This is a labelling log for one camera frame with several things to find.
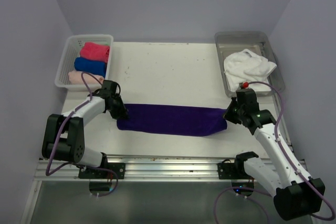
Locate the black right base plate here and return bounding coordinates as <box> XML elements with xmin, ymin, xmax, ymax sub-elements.
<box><xmin>217</xmin><ymin>159</ymin><xmax>249</xmax><ymax>180</ymax></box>

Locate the light pink rolled towel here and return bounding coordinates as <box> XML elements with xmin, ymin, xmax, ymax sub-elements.
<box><xmin>68</xmin><ymin>70</ymin><xmax>104</xmax><ymax>84</ymax></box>

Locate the white plastic basket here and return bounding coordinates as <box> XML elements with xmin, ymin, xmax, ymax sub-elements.
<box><xmin>55</xmin><ymin>34</ymin><xmax>114</xmax><ymax>91</ymax></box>

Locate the aluminium mounting rail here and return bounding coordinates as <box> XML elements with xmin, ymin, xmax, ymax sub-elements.
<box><xmin>33</xmin><ymin>155</ymin><xmax>229</xmax><ymax>182</ymax></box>

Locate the blue rolled towel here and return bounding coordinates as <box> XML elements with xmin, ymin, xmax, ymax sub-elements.
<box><xmin>74</xmin><ymin>57</ymin><xmax>107</xmax><ymax>77</ymax></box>

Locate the purple towel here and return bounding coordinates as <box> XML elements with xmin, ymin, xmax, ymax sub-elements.
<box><xmin>117</xmin><ymin>104</ymin><xmax>227</xmax><ymax>136</ymax></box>

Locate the pink red towel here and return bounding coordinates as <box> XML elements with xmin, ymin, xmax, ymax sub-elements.
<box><xmin>79</xmin><ymin>42</ymin><xmax>110</xmax><ymax>63</ymax></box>

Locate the white towel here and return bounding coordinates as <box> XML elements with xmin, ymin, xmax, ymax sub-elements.
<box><xmin>223</xmin><ymin>49</ymin><xmax>277</xmax><ymax>93</ymax></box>

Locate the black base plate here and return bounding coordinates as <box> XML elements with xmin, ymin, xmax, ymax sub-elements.
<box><xmin>217</xmin><ymin>159</ymin><xmax>249</xmax><ymax>180</ymax></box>
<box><xmin>78</xmin><ymin>163</ymin><xmax>126</xmax><ymax>179</ymax></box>

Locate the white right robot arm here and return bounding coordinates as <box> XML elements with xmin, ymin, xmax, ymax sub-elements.
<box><xmin>224</xmin><ymin>88</ymin><xmax>325</xmax><ymax>221</ymax></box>

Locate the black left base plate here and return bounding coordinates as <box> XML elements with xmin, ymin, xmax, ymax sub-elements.
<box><xmin>78</xmin><ymin>163</ymin><xmax>126</xmax><ymax>179</ymax></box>

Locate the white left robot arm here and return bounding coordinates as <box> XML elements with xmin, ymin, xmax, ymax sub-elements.
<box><xmin>41</xmin><ymin>80</ymin><xmax>128</xmax><ymax>178</ymax></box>

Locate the clear plastic bin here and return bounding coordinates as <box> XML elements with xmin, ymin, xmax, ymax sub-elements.
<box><xmin>215</xmin><ymin>31</ymin><xmax>285</xmax><ymax>98</ymax></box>

